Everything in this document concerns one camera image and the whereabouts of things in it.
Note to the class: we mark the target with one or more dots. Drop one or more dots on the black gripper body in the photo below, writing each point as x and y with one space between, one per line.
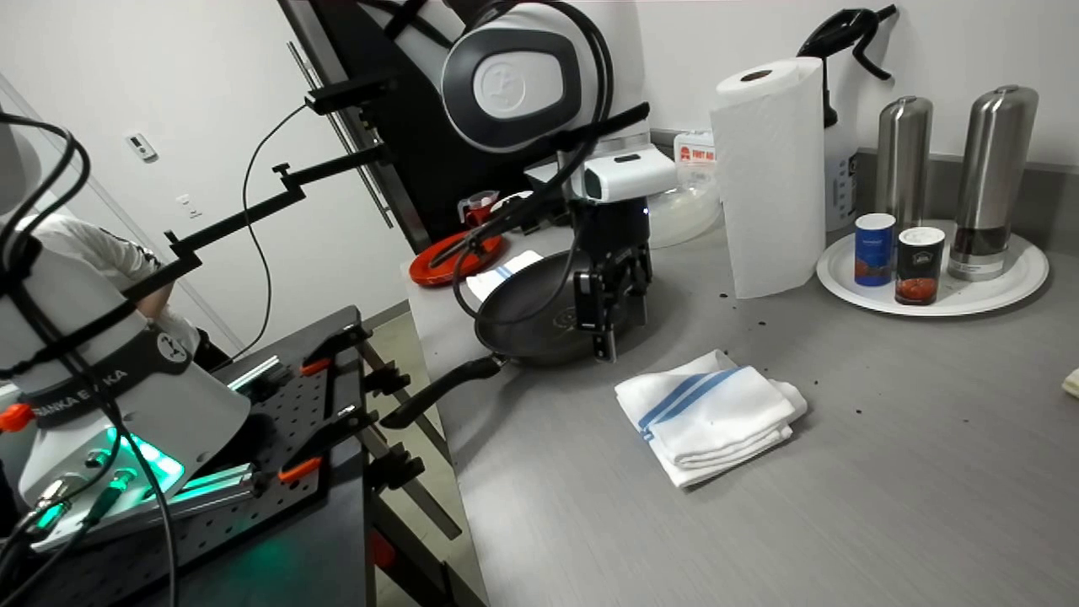
611 258

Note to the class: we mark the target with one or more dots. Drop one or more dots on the white cloth with blue stripes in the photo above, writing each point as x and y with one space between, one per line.
719 416

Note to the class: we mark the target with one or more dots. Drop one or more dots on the black nonstick frying pan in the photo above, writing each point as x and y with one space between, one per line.
526 323

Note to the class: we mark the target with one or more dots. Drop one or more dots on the large clear plastic bowl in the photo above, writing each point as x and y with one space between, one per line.
685 215

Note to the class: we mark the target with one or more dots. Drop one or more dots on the white first aid kit box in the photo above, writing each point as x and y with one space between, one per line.
695 149

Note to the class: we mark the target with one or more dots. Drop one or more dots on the red plate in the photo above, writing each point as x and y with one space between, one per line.
441 265

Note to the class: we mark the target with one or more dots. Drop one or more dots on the white paper towel roll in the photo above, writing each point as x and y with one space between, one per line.
769 180

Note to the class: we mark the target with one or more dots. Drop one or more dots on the blue spice jar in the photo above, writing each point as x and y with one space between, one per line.
874 255

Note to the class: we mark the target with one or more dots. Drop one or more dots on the red spice jar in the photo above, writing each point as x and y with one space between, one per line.
918 270

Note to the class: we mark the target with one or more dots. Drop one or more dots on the stainless steel grinder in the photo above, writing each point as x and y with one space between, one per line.
906 155
995 171

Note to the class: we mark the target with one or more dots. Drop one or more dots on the spray bottle with black trigger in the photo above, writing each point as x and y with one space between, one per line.
846 29

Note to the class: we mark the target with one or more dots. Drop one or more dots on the black perforated breadboard table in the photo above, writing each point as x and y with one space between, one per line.
281 529

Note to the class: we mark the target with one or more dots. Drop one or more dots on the round white plate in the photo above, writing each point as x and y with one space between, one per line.
988 294

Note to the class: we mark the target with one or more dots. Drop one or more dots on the person in white shirt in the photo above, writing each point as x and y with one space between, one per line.
106 255

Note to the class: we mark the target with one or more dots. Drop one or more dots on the black articulated camera stand arm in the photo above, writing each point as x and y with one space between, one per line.
238 212

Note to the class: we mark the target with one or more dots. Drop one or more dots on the small white wall device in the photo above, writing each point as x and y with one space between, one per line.
144 146

